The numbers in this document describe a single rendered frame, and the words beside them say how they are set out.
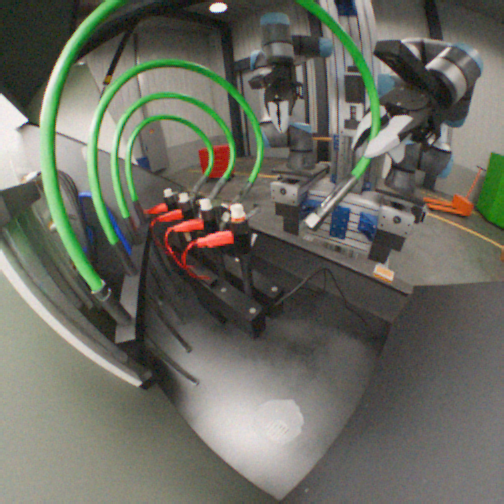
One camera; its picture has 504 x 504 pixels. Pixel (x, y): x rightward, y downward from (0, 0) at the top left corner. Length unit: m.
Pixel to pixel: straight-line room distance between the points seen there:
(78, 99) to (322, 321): 0.82
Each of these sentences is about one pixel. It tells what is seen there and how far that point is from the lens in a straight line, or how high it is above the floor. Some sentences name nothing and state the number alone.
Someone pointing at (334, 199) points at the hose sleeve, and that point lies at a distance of 0.25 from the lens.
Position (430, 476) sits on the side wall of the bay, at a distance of 0.18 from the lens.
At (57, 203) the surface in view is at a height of 1.25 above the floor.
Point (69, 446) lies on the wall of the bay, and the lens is 0.17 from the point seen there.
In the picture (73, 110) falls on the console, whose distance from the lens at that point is 0.56.
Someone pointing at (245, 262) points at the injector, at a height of 1.06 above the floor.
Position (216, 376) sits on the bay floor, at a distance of 0.46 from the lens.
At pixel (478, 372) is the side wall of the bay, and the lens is 0.19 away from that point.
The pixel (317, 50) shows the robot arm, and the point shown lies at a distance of 0.71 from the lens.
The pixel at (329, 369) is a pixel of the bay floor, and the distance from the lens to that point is 0.47.
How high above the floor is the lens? 1.26
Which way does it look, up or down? 38 degrees down
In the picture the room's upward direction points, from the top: 7 degrees counter-clockwise
